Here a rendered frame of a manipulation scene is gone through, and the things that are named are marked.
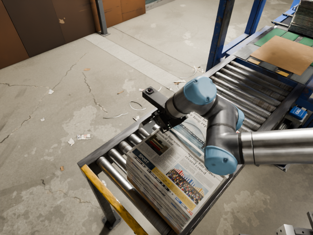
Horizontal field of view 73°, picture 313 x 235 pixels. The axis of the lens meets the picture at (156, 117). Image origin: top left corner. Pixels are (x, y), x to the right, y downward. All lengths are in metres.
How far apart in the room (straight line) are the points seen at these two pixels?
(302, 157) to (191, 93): 0.27
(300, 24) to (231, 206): 1.64
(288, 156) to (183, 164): 0.33
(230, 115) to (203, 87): 0.11
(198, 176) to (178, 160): 0.08
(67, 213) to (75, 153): 0.54
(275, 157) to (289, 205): 1.54
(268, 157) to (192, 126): 0.37
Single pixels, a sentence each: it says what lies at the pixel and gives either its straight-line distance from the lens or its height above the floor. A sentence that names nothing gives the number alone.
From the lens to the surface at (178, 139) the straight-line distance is 0.77.
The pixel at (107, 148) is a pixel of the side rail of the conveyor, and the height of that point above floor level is 0.80.
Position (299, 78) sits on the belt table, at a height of 0.80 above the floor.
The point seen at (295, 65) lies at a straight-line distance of 1.87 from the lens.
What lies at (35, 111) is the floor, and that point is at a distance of 2.69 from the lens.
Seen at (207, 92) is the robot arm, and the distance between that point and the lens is 0.55.
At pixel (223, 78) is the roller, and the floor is 0.79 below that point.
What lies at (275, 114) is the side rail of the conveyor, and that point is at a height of 0.80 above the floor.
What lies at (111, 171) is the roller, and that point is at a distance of 1.00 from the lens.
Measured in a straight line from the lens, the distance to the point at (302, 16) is 2.34.
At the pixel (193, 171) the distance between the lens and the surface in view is 0.72.
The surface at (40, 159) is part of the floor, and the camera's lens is 2.22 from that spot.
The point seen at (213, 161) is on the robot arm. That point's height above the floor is 1.24.
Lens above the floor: 1.66
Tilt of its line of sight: 47 degrees down
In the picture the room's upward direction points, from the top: straight up
